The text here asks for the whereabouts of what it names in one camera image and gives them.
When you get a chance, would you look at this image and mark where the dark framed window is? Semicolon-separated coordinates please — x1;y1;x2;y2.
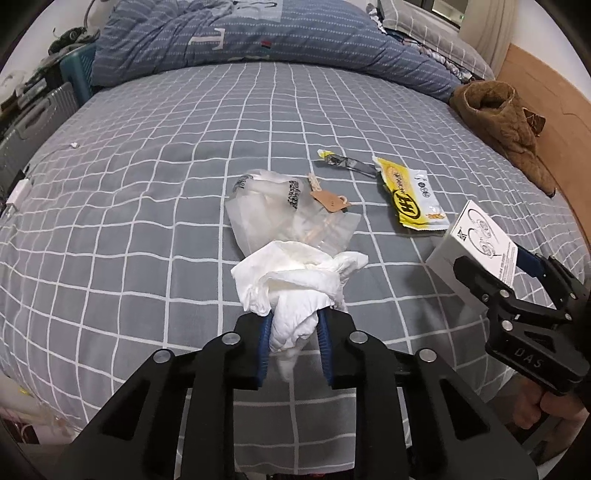
408;0;468;29

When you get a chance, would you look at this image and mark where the brown paper tag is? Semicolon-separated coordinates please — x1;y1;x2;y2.
308;173;351;213

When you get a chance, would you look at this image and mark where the white tissue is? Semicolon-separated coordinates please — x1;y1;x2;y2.
231;240;369;382

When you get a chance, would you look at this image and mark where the brown fleece jacket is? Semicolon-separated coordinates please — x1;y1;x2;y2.
450;81;556;198

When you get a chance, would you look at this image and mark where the grey checked pillow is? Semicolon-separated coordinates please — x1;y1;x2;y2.
377;1;496;84

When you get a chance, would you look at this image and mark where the grey checked bed sheet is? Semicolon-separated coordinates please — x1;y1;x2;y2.
0;62;590;476

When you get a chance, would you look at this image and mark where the person's right hand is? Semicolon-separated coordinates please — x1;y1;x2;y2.
513;379;589;429

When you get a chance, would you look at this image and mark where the yellow white snack packet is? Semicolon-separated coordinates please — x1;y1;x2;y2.
373;156;450;231

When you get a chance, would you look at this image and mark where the white earphone box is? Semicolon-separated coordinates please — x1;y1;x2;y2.
426;200;518;314

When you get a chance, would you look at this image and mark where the teal plastic stool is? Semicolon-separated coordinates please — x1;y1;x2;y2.
59;44;96;106

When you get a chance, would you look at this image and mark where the white charger adapter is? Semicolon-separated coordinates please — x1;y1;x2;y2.
6;178;32;210

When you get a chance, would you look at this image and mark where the grey suitcase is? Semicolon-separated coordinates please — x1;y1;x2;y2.
1;82;79;200

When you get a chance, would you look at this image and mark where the wooden headboard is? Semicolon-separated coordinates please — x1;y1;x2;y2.
498;44;591;239

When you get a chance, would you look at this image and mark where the beige curtain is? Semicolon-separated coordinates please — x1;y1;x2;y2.
459;0;518;75

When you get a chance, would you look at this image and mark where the blue quilted duvet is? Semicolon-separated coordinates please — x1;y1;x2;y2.
92;1;461;101

